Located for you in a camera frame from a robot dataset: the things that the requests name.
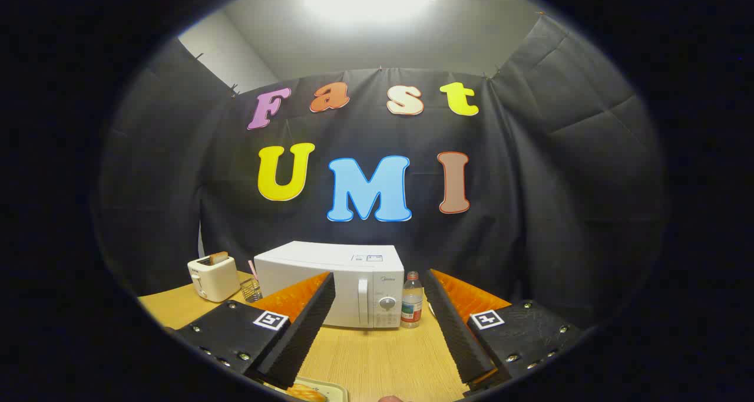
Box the golden bread bun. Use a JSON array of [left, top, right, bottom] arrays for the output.
[[289, 383, 328, 402]]

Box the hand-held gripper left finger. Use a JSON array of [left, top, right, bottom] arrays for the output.
[[174, 271, 336, 391]]

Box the white microwave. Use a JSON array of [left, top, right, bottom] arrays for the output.
[[253, 241, 405, 330]]

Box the white toaster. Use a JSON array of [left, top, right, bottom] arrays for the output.
[[187, 255, 241, 303]]

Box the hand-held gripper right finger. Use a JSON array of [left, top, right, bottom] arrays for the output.
[[423, 268, 584, 398]]

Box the clear water bottle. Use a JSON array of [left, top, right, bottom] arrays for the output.
[[401, 271, 424, 329]]

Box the cream tray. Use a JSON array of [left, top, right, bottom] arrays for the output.
[[265, 377, 348, 402]]

